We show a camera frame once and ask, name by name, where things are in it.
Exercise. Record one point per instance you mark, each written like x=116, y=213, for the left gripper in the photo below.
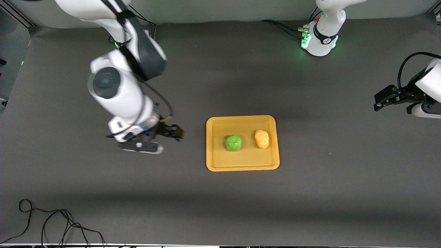
x=409, y=92

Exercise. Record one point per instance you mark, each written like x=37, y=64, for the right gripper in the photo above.
x=163, y=130

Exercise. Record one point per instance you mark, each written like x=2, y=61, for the green apple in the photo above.
x=233, y=143

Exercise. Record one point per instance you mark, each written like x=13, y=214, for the yellow potato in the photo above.
x=262, y=139

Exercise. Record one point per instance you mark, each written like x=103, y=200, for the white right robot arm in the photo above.
x=117, y=86

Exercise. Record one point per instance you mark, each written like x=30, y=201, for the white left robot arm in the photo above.
x=324, y=38

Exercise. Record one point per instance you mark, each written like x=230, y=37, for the orange plastic tray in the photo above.
x=241, y=162

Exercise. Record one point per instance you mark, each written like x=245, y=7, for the dark grey table mat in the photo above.
x=206, y=86

